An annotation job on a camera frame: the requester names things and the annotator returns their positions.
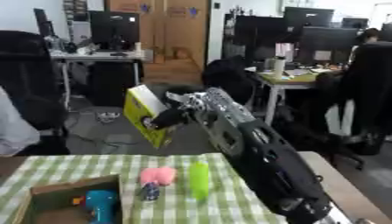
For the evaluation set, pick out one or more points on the tan cardboard box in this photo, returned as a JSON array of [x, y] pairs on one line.
[[51, 198]]

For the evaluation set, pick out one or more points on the desk with green top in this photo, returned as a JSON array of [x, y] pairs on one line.
[[291, 80]]

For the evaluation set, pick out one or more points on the teal toy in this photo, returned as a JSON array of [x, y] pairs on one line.
[[102, 204]]

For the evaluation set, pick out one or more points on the black office chair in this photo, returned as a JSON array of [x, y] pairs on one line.
[[367, 93], [30, 87], [229, 75]]

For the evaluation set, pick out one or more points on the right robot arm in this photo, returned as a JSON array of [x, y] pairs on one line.
[[265, 157]]

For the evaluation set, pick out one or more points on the small dark blue toy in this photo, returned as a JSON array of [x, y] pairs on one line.
[[150, 192]]

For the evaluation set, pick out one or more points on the white desk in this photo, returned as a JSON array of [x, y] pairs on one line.
[[97, 56]]

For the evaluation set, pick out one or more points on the green cylinder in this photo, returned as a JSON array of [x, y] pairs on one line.
[[199, 180]]

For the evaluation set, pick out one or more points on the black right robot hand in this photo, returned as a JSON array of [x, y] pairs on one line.
[[173, 116]]

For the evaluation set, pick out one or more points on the pink soft toy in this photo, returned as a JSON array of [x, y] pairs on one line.
[[159, 175]]

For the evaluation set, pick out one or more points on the white cup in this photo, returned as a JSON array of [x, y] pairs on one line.
[[279, 67]]

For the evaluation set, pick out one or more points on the person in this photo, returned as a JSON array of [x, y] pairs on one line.
[[369, 35], [13, 128]]

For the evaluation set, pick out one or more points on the small red orange toy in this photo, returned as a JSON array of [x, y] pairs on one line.
[[77, 200]]

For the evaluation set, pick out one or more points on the white power strip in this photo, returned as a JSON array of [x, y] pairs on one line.
[[107, 116]]

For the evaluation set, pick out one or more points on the black computer monitor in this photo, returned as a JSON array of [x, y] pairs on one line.
[[326, 43], [309, 16], [115, 27], [43, 22], [265, 38], [354, 23]]

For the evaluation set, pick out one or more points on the black computer tower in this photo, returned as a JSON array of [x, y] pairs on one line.
[[113, 84]]

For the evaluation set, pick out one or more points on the yellow cardboard box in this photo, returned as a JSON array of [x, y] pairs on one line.
[[140, 109]]

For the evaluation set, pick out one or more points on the wooden door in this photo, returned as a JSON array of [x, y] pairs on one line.
[[178, 38]]

